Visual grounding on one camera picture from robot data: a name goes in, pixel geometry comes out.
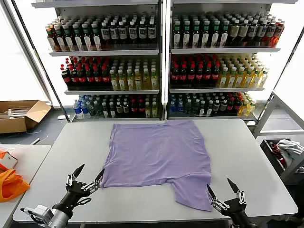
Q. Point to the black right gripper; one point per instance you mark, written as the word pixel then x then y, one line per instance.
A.
pixel 237 210

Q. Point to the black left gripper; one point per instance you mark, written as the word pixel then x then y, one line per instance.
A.
pixel 73 191

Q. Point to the plain purple t-shirt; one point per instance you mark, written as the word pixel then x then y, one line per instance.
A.
pixel 154 154

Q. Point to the black storage bin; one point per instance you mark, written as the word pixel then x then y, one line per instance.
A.
pixel 268 152

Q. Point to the small grey flat strip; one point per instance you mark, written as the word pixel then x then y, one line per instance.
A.
pixel 36 140

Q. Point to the small white flat object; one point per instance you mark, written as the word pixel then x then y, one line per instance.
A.
pixel 63 117

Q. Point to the blue label water bottle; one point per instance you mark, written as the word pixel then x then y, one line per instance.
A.
pixel 173 109
pixel 180 109
pixel 77 109
pixel 85 110

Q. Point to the dark green drink bottle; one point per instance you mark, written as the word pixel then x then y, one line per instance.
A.
pixel 106 111
pixel 188 108
pixel 92 110
pixel 195 108
pixel 99 110
pixel 112 111

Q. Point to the red crumpled garment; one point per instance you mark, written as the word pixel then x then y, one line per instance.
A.
pixel 275 147

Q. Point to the small dark bottle white label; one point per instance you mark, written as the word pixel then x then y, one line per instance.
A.
pixel 202 109
pixel 216 108
pixel 224 108
pixel 209 109
pixel 119 109
pixel 126 109

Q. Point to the orange fabric bag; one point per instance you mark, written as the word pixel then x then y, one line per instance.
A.
pixel 12 185

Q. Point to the small cola bottle red cap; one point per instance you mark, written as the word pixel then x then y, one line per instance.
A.
pixel 141 108
pixel 134 108
pixel 237 107
pixel 230 107

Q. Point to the white crumpled garment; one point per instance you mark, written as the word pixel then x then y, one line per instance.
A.
pixel 289 147

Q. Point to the small white orange box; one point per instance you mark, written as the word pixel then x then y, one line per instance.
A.
pixel 9 160

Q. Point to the small yellow green bottle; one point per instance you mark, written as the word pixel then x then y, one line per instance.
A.
pixel 251 108
pixel 154 110
pixel 243 109
pixel 148 110

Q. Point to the open brown cardboard box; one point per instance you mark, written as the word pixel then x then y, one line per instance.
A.
pixel 14 124

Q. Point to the white plastic tube bundle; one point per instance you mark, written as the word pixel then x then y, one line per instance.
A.
pixel 16 113

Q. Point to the yellow juice bottle white cap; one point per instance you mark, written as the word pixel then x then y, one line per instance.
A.
pixel 240 79
pixel 130 81
pixel 147 80
pixel 154 80
pixel 122 82
pixel 248 79
pixel 138 81
pixel 114 82
pixel 223 79
pixel 256 78
pixel 264 78
pixel 232 79

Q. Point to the grey metal shelf rack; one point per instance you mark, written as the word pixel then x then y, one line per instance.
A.
pixel 107 52
pixel 225 50

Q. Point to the dark tea bottle green label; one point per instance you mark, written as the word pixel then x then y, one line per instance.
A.
pixel 86 40
pixel 196 36
pixel 206 36
pixel 224 36
pixel 186 36
pixel 177 36
pixel 96 39
pixel 68 40
pixel 58 40
pixel 215 36
pixel 77 40

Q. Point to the red tea bottle white cap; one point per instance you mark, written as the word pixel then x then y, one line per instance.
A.
pixel 50 40

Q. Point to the dark drink bottle white label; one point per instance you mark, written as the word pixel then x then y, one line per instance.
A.
pixel 133 32
pixel 106 33
pixel 142 32
pixel 114 33
pixel 152 32
pixel 122 32

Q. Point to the dark drink bottle beige label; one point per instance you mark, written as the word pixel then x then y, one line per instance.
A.
pixel 234 32
pixel 244 32

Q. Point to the dark drink bottle grey label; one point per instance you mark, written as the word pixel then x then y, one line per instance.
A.
pixel 253 31
pixel 262 31
pixel 271 31

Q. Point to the red drink bottle grey label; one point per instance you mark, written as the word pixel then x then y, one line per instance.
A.
pixel 279 32

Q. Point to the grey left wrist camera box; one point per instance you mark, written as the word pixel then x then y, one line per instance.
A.
pixel 40 213

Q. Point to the grey metal cart frame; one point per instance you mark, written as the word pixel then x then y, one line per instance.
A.
pixel 265 111

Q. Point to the dark slim window post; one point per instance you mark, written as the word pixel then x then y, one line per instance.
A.
pixel 38 59
pixel 288 57

